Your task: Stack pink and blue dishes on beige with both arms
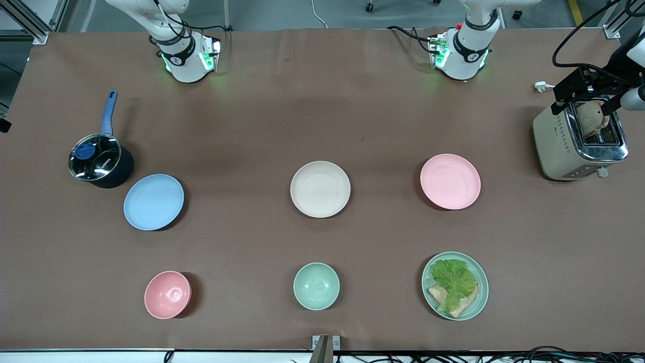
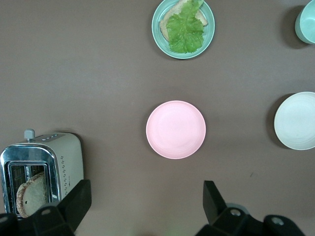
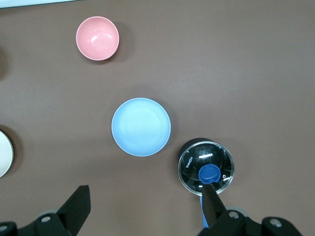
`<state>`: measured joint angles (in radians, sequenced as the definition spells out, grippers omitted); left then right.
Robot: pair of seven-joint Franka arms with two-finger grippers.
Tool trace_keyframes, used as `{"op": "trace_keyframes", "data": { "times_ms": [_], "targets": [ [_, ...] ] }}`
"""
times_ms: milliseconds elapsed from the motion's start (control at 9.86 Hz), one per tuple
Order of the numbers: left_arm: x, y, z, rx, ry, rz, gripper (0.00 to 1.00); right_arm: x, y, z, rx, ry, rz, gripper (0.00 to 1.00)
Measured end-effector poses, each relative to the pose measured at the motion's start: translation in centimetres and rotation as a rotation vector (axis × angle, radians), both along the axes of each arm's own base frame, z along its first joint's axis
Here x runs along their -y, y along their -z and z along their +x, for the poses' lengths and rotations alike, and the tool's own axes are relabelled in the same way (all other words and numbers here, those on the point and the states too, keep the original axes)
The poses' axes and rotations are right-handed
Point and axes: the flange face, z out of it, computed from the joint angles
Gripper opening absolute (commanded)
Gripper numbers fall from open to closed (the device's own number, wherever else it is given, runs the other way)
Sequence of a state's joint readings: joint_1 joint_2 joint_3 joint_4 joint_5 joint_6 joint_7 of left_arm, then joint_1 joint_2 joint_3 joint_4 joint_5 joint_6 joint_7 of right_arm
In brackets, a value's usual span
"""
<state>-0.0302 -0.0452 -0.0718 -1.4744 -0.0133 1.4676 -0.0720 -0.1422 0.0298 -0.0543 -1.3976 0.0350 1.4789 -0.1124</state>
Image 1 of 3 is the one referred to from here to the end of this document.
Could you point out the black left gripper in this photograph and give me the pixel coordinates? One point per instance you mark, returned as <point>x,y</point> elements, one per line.
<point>613,72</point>

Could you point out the pink plate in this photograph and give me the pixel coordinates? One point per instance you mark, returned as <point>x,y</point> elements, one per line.
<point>450,181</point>

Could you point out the light blue plate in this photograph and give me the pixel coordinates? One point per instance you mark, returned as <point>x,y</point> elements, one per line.
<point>153,202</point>

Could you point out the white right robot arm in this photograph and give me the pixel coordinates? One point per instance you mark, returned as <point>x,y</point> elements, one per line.
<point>184,63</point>

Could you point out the left arm base control box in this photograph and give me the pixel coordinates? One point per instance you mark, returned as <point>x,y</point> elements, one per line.
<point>438,50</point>

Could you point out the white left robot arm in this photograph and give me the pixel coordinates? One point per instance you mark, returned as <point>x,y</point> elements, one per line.
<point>466,55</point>

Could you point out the right arm base control box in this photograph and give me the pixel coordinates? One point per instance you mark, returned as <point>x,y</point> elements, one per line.
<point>210,53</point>

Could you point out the round brown toast slice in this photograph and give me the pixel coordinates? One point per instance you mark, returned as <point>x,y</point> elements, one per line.
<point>589,118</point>

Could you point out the beige and chrome toaster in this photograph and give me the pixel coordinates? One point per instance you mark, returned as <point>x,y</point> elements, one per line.
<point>554,146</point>

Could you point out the green lettuce leaf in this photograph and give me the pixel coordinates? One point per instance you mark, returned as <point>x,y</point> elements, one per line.
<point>453,280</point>

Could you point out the mint green plate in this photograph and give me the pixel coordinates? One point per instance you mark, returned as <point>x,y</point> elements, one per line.
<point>479,297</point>

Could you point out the brown bread slice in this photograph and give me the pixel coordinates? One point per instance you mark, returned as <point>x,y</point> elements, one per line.
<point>466,305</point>

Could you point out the brown table cover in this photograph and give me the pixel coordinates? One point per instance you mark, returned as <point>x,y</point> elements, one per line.
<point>322,126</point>

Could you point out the beige plate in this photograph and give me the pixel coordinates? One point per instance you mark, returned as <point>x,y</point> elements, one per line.
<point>320,189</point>

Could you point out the mint green bowl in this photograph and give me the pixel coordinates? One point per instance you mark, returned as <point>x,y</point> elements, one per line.
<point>316,286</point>

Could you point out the pink bowl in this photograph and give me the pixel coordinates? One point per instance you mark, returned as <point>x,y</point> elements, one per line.
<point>167,295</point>

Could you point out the glass lid with blue knob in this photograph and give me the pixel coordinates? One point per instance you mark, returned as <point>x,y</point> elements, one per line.
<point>94,157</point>

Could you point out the aluminium frame profile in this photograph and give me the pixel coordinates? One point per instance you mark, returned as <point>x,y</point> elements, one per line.
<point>30,20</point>
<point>617,22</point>

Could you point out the grey metal table bracket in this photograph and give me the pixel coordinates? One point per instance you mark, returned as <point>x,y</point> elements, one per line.
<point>325,347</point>

